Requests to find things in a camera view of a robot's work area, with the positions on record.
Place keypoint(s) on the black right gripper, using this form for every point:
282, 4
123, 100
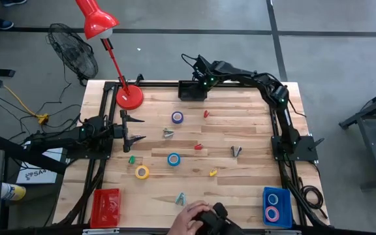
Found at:
207, 75

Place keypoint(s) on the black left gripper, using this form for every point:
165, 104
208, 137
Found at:
125, 130

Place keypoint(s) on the yellow tape roll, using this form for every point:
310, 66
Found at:
136, 172

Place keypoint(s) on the purple tape roll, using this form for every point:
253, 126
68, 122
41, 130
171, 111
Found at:
172, 115

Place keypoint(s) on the light blue tape roll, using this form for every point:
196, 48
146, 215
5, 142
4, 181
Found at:
168, 159

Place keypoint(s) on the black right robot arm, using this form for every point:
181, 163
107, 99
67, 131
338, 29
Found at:
286, 120

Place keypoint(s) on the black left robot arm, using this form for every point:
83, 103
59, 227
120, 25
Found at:
60, 138

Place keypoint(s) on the teal staple remover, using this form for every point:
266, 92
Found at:
181, 199

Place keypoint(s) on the pink tape roll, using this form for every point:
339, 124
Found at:
266, 214

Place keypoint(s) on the black plastic basket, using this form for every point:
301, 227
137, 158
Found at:
188, 94

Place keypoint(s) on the red plastic basket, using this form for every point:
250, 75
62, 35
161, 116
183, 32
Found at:
98, 209

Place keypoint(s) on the black floor fan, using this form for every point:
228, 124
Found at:
73, 52

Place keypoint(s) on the white cardboard box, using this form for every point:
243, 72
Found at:
41, 173

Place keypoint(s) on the person's hand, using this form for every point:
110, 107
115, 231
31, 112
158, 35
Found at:
183, 218

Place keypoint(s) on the black diagonal beam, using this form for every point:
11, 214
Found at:
18, 153

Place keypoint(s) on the red desk lamp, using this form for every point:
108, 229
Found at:
96, 19

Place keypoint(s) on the yellow white spray can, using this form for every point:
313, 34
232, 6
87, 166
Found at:
13, 192

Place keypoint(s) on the blue plastic basket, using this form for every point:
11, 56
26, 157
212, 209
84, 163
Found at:
287, 209

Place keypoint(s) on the person's shoe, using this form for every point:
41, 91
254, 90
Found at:
13, 2
5, 25

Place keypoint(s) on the black metal cart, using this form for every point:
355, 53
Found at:
374, 153

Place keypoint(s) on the black aluminium table frame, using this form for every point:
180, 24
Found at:
162, 84

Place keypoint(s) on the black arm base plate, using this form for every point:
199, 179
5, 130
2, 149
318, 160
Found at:
305, 153
87, 155

